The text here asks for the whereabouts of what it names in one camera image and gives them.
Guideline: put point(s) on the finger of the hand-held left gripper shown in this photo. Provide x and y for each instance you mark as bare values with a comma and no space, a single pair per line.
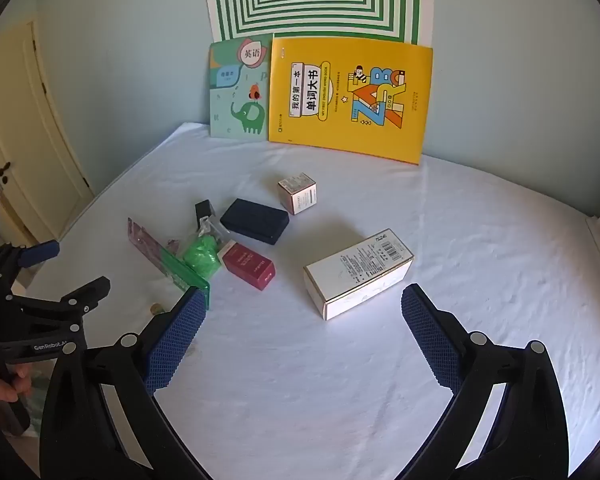
87,295
42,252

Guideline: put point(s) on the small gold cap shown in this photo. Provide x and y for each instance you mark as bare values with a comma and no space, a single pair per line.
155,308

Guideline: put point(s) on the white bed sheet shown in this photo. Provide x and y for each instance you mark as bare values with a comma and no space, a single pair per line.
300,385

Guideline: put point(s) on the small black item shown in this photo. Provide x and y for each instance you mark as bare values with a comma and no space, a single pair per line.
204,210

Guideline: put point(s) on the long white cardboard box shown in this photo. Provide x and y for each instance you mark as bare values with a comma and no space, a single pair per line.
355,275

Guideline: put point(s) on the person's left hand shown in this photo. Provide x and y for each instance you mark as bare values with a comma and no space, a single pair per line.
0,385

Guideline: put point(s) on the green elephant book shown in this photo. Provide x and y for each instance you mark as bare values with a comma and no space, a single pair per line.
240,90

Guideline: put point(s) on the yellow picture book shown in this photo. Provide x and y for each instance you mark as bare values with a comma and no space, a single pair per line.
330,135

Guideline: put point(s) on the green white striped wall poster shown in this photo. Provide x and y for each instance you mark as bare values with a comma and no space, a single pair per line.
310,0

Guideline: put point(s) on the green plastic bag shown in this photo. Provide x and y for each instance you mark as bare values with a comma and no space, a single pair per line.
200,257

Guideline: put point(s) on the small pink white box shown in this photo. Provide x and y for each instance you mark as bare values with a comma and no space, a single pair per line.
297,195

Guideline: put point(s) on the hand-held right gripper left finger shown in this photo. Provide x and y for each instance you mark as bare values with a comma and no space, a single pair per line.
175,340

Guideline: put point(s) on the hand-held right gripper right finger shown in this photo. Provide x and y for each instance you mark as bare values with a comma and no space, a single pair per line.
430,340

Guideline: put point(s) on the dark navy case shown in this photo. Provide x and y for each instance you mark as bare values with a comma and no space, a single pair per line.
252,220

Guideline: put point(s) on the cream door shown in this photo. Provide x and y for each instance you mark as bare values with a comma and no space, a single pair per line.
25,135

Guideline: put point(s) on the colourful plastic packet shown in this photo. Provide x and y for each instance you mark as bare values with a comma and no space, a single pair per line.
152,247

